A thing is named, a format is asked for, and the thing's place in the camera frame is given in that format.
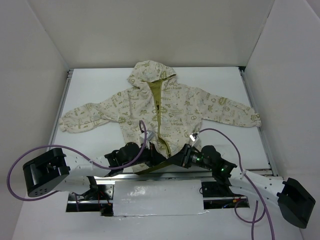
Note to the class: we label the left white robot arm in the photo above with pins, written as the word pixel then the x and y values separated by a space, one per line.
pixel 56 171

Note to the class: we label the cream jacket with green print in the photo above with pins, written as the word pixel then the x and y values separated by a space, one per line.
pixel 172 110

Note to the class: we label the silver foil covered panel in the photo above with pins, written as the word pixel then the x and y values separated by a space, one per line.
pixel 157 198

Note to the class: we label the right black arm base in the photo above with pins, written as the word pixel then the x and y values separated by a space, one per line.
pixel 212 189

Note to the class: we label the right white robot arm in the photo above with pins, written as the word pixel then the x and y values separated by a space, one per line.
pixel 294 202

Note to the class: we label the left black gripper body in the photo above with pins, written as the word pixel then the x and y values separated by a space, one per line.
pixel 152 153

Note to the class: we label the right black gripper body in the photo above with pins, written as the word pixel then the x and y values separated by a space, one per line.
pixel 184 155

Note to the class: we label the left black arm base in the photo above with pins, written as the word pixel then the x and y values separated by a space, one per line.
pixel 104 191

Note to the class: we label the left aluminium frame rail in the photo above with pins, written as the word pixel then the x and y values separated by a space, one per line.
pixel 60 107

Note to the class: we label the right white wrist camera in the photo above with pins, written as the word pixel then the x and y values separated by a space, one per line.
pixel 194 140

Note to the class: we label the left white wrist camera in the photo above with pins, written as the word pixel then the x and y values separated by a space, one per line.
pixel 146 137

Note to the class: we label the aluminium front rail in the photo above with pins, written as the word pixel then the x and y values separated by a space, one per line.
pixel 162 176

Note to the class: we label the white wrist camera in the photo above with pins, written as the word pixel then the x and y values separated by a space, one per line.
pixel 194 140
pixel 146 137

